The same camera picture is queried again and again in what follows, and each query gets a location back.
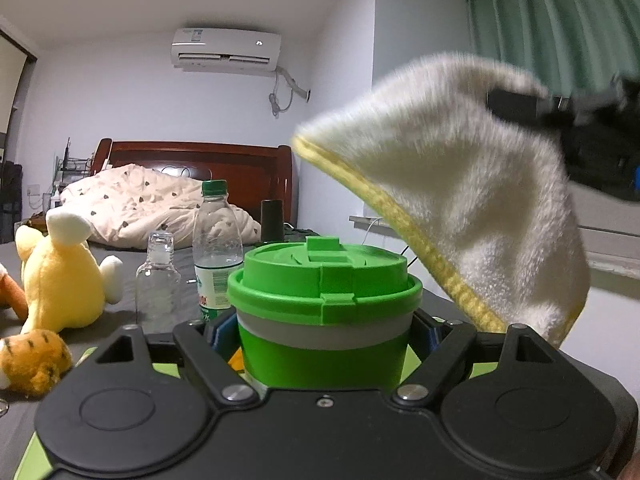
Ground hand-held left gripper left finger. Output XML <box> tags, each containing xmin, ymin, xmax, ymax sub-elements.
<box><xmin>87</xmin><ymin>312</ymin><xmax>258</xmax><ymax>406</ymax></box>

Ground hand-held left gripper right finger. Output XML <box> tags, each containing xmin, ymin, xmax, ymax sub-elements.
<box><xmin>392</xmin><ymin>312</ymin><xmax>586</xmax><ymax>406</ymax></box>

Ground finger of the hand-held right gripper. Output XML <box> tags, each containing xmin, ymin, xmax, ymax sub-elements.
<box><xmin>485</xmin><ymin>87</ymin><xmax>556</xmax><ymax>126</ymax></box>

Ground green cup with lid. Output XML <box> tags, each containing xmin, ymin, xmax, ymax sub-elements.
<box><xmin>227</xmin><ymin>235</ymin><xmax>423</xmax><ymax>391</ymax></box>

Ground white cloth with yellow edge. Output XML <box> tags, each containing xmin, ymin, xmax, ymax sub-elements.
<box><xmin>291</xmin><ymin>51</ymin><xmax>591</xmax><ymax>350</ymax></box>

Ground clear empty small bottle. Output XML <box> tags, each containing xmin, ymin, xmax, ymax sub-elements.
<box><xmin>135</xmin><ymin>231</ymin><xmax>182</xmax><ymax>333</ymax></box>

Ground green curtain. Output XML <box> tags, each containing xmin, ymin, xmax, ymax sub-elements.
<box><xmin>462</xmin><ymin>0</ymin><xmax>640</xmax><ymax>96</ymax></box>

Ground water bottle with green cap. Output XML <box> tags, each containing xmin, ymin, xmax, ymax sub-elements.
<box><xmin>191</xmin><ymin>180</ymin><xmax>245</xmax><ymax>322</ymax></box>

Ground brown spray bottle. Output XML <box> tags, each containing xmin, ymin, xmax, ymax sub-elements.
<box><xmin>260</xmin><ymin>200</ymin><xmax>286</xmax><ymax>243</ymax></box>

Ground cream patterned duvet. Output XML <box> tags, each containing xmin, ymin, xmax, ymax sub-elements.
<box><xmin>59</xmin><ymin>163</ymin><xmax>262</xmax><ymax>250</ymax></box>

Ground large yellow plush toy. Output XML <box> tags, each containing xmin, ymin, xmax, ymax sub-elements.
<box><xmin>14</xmin><ymin>208</ymin><xmax>124</xmax><ymax>336</ymax></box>

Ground red wooden headboard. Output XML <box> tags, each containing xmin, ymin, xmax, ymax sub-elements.
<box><xmin>94</xmin><ymin>138</ymin><xmax>292</xmax><ymax>231</ymax></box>

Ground white goose plush toy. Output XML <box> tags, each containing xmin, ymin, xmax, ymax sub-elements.
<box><xmin>0</xmin><ymin>262</ymin><xmax>29</xmax><ymax>322</ymax></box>

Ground green desk mat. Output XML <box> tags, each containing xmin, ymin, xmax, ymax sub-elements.
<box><xmin>15</xmin><ymin>345</ymin><xmax>493</xmax><ymax>480</ymax></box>

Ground black suitcase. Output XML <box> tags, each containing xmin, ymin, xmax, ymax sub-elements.
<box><xmin>0</xmin><ymin>160</ymin><xmax>23</xmax><ymax>231</ymax></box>

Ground white and grey wardrobe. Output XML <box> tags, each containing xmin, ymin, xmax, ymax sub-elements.
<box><xmin>0</xmin><ymin>30</ymin><xmax>38</xmax><ymax>161</ymax></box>

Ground tiger plush keychain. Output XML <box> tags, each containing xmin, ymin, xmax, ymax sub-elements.
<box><xmin>0</xmin><ymin>329</ymin><xmax>73</xmax><ymax>397</ymax></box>

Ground air conditioner hose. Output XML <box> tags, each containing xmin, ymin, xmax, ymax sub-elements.
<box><xmin>269</xmin><ymin>66</ymin><xmax>312</xmax><ymax>118</ymax></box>

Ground black wire rack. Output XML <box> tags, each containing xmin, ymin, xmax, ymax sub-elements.
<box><xmin>50</xmin><ymin>137</ymin><xmax>98</xmax><ymax>196</ymax></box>

